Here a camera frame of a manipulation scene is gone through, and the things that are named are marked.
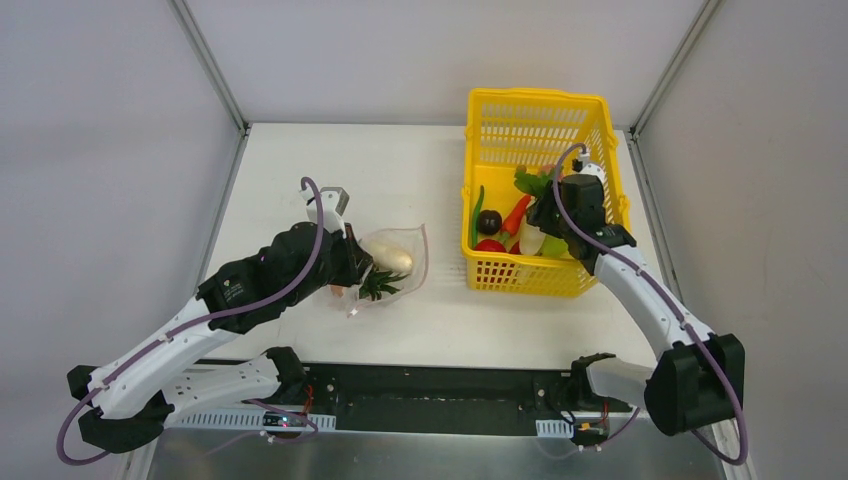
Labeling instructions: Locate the white toy radish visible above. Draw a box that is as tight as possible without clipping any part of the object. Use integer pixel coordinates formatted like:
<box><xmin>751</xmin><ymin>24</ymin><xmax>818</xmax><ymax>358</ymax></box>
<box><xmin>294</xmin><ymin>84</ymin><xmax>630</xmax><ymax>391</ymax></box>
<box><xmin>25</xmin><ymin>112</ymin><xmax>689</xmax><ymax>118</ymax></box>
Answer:
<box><xmin>514</xmin><ymin>165</ymin><xmax>553</xmax><ymax>256</ymax></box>
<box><xmin>361</xmin><ymin>239</ymin><xmax>415</xmax><ymax>274</ymax></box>

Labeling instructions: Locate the green toy apple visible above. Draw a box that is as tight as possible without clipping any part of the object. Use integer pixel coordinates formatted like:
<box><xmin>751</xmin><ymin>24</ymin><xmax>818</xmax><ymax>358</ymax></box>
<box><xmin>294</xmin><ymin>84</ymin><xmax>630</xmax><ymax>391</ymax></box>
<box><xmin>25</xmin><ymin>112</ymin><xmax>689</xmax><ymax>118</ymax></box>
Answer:
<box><xmin>538</xmin><ymin>236</ymin><xmax>569</xmax><ymax>259</ymax></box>

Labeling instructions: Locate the dark toy avocado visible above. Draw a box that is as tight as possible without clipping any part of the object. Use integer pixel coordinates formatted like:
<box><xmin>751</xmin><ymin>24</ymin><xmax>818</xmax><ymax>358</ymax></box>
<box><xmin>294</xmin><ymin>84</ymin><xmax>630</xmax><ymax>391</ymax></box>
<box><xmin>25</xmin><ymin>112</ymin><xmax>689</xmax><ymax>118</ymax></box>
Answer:
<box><xmin>477</xmin><ymin>210</ymin><xmax>503</xmax><ymax>236</ymax></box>

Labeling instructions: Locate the red toy bell pepper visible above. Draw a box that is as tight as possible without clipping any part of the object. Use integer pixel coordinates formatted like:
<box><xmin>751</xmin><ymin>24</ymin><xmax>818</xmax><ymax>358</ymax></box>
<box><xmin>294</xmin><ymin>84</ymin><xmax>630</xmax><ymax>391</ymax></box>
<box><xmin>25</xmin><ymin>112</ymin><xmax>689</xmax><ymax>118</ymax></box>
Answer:
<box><xmin>474</xmin><ymin>238</ymin><xmax>507</xmax><ymax>253</ymax></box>

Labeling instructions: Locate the clear pink zip top bag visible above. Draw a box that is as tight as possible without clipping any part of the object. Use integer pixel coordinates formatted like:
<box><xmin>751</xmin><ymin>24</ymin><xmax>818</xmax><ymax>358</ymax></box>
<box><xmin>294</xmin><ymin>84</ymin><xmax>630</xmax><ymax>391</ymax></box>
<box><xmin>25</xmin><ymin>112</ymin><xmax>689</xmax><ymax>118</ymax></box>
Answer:
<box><xmin>324</xmin><ymin>224</ymin><xmax>429</xmax><ymax>317</ymax></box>

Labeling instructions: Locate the toy pineapple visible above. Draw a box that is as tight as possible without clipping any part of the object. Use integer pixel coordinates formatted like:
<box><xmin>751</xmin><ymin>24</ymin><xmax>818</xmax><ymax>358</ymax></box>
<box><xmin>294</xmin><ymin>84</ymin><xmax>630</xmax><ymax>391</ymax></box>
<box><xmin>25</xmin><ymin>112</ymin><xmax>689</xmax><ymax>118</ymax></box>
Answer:
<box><xmin>329</xmin><ymin>268</ymin><xmax>408</xmax><ymax>301</ymax></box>

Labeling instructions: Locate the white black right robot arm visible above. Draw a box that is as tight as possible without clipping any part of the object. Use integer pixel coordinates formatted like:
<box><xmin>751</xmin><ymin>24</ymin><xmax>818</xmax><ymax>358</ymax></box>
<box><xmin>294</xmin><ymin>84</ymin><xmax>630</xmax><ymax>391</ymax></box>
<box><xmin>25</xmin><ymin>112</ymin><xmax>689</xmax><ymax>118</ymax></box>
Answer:
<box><xmin>527</xmin><ymin>174</ymin><xmax>748</xmax><ymax>439</ymax></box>

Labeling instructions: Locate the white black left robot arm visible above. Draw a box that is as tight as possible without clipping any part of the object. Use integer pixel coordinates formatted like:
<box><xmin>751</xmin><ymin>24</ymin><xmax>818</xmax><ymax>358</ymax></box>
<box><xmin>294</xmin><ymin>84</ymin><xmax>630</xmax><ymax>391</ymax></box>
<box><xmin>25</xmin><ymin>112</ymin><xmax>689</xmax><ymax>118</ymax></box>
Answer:
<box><xmin>67</xmin><ymin>222</ymin><xmax>373</xmax><ymax>454</ymax></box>

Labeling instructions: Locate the green toy bean pod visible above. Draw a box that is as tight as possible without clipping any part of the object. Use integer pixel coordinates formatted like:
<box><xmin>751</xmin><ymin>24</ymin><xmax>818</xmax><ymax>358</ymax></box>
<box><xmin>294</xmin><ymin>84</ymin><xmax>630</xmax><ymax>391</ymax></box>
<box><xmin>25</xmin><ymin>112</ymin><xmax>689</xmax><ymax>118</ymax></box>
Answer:
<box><xmin>469</xmin><ymin>185</ymin><xmax>485</xmax><ymax>248</ymax></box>

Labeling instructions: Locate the yellow plastic basket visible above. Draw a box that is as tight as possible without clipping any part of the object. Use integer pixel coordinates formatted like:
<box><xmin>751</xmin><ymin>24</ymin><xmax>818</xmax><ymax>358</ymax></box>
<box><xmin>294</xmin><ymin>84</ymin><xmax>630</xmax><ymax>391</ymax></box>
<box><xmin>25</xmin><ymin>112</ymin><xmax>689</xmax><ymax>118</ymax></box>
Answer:
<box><xmin>461</xmin><ymin>88</ymin><xmax>630</xmax><ymax>298</ymax></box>

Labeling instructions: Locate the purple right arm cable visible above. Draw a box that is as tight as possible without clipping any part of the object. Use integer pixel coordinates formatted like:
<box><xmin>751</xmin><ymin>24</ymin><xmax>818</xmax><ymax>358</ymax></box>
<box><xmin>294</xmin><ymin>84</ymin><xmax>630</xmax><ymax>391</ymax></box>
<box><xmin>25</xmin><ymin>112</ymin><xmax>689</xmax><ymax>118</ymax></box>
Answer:
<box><xmin>551</xmin><ymin>142</ymin><xmax>750</xmax><ymax>466</ymax></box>

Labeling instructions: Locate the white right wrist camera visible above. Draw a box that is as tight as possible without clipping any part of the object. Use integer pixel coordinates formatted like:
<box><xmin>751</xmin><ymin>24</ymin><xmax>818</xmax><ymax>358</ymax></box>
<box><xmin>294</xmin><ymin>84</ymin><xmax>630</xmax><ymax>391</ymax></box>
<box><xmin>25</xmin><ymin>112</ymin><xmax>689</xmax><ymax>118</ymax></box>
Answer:
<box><xmin>572</xmin><ymin>151</ymin><xmax>607</xmax><ymax>183</ymax></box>

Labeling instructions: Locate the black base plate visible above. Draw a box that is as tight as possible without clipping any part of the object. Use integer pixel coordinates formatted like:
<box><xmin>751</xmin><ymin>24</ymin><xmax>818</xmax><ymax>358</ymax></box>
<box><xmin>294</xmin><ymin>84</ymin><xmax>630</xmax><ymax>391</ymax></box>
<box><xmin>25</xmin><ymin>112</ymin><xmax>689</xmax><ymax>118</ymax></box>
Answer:
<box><xmin>241</xmin><ymin>362</ymin><xmax>634</xmax><ymax>439</ymax></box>

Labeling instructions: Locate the aluminium frame rail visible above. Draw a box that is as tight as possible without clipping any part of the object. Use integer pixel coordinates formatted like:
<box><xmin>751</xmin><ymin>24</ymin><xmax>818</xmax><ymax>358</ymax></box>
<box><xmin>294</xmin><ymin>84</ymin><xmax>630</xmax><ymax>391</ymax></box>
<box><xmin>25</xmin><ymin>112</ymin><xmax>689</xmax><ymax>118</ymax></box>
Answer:
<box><xmin>640</xmin><ymin>375</ymin><xmax>736</xmax><ymax>430</ymax></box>

